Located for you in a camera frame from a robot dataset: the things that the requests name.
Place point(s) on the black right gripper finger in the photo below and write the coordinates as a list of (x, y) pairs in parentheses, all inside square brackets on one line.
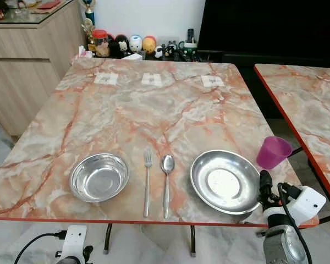
[(266, 184)]

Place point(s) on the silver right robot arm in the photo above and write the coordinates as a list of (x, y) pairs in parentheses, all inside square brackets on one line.
[(280, 246)]

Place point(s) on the purple plastic cup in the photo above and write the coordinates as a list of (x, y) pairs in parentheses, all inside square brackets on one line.
[(272, 153)]

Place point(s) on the large steel plate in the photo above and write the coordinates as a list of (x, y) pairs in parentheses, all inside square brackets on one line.
[(224, 182)]

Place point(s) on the small steel bowl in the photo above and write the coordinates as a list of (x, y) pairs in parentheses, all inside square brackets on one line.
[(99, 178)]

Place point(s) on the steel fork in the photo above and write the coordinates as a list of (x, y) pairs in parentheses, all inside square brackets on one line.
[(147, 187)]

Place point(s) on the marble table with red edge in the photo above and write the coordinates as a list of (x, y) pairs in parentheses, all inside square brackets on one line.
[(311, 104)]

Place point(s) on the steel spoon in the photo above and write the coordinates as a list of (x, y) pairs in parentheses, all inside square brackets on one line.
[(167, 163)]

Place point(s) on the white paper tag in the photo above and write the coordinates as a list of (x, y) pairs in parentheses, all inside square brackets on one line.
[(212, 81), (105, 78), (152, 79)]

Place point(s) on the marble pattern table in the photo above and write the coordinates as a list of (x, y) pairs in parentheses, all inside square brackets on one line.
[(154, 118)]

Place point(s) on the dark green mug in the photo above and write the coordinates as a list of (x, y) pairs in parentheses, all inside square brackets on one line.
[(188, 51)]

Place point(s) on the black television screen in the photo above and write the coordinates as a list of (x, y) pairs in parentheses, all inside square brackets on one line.
[(269, 25)]

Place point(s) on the black remote control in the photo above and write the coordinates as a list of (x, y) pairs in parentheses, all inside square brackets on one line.
[(190, 35)]

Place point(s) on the black and white figurine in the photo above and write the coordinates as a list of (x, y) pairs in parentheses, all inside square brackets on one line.
[(159, 53)]

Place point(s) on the yellow egg toy figure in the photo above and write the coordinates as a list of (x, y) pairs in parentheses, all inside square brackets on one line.
[(149, 45)]

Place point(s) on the small white box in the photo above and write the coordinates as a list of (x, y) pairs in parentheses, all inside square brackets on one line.
[(133, 56)]

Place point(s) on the white egg toy figure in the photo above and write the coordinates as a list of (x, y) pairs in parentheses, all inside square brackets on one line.
[(135, 44)]

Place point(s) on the black round toy figure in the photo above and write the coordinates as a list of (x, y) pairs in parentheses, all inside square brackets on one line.
[(120, 47)]

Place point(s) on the light wooden cabinet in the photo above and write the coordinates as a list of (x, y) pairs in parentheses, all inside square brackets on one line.
[(22, 60)]

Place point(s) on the clear jar with red lid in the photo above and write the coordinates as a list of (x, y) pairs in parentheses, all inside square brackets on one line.
[(101, 44)]

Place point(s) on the gold and blue trophy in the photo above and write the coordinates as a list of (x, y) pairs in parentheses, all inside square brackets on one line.
[(88, 27)]

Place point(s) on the flat red item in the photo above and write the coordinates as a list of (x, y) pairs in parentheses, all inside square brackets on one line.
[(48, 4)]

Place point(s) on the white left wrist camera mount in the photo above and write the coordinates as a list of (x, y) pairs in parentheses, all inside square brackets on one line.
[(74, 239)]

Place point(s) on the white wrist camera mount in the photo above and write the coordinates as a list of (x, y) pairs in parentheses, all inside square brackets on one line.
[(74, 239), (309, 203)]

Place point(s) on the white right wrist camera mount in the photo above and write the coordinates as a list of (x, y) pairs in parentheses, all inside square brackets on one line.
[(309, 203)]

